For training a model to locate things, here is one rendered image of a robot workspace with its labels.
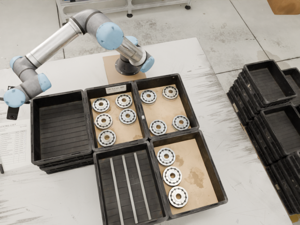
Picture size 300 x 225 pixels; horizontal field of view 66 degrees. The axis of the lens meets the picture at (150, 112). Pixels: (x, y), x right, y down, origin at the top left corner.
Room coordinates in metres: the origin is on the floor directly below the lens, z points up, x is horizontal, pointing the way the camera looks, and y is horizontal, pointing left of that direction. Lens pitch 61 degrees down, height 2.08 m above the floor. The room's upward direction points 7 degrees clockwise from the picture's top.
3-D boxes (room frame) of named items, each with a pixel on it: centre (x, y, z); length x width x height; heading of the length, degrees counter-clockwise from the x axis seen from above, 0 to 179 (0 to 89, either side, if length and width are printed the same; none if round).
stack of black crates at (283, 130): (0.90, -1.12, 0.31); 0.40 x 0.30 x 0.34; 22
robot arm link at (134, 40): (1.07, 0.19, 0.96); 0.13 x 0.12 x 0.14; 48
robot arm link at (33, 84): (0.54, 0.52, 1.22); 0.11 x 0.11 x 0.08; 48
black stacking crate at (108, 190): (0.23, 0.06, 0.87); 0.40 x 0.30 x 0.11; 21
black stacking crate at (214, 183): (0.33, -0.22, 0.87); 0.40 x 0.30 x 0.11; 21
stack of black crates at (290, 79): (1.42, -1.33, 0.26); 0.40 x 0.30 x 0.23; 22
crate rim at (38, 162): (0.49, 0.48, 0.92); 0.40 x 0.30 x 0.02; 21
